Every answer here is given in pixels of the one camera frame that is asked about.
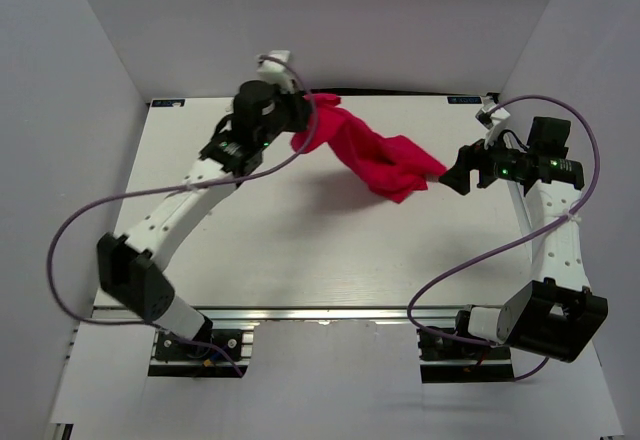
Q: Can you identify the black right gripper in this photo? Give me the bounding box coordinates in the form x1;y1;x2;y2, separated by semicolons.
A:
438;126;530;196

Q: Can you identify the red t shirt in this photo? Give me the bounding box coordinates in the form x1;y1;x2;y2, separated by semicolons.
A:
290;93;447;204

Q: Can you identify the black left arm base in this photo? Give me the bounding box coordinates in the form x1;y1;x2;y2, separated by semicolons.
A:
148;329;253;379

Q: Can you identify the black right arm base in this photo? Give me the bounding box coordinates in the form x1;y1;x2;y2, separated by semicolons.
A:
418;330;515;384

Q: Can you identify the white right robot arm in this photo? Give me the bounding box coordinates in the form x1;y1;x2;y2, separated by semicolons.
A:
439;117;608;362

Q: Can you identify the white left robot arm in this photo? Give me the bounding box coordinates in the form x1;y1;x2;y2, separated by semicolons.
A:
97;78;311;359

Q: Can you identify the blue corner sticker right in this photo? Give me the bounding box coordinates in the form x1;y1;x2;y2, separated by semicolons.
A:
447;96;483;105

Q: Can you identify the blue corner sticker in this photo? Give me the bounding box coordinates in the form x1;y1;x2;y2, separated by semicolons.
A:
447;96;483;105
150;99;186;108

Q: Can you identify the blue corner sticker left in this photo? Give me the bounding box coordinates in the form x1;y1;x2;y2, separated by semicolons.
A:
150;99;186;108

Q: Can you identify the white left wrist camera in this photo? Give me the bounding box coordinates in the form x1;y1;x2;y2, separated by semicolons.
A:
257;50;296;93

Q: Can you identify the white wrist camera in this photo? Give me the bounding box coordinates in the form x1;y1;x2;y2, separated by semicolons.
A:
257;50;296;93
476;101;510;150

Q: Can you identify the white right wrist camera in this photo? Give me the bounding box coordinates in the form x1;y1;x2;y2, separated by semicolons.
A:
476;101;510;150

